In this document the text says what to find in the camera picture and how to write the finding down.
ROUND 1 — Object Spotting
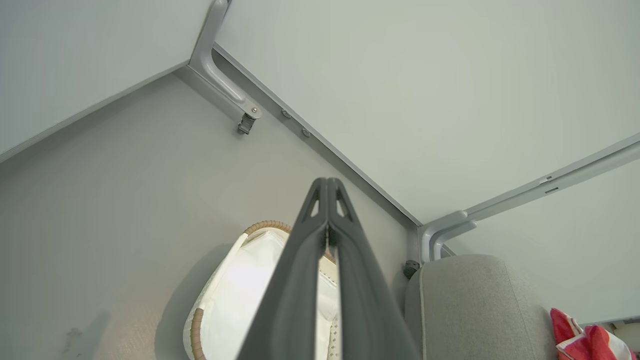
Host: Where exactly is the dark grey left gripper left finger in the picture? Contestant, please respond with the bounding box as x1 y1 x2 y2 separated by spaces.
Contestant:
236 177 329 360

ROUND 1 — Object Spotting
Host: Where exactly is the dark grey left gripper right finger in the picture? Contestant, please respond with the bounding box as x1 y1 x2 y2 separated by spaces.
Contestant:
327 178 421 360

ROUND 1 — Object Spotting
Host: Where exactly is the red and white garment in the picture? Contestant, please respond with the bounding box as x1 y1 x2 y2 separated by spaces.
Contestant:
550 307 639 360

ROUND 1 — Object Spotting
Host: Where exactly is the grey fabric sofa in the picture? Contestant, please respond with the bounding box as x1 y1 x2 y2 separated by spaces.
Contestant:
404 254 563 360

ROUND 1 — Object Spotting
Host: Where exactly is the grey curved partition foot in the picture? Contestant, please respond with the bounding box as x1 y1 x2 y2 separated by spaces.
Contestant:
421 210 470 264
431 220 479 261

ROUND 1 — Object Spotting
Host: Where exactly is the white laundry basket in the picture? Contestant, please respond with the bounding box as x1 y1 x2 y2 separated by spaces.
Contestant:
182 220 346 360

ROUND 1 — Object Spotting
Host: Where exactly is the grey partition foot with plate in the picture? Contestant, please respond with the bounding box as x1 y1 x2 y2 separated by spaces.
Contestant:
188 0 264 121

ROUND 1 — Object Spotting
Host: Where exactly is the grey partition bottom rail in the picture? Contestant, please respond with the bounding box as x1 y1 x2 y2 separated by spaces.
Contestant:
212 43 422 229

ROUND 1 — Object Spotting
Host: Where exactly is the grey double partition post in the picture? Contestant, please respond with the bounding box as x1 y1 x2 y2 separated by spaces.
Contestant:
464 132 640 222

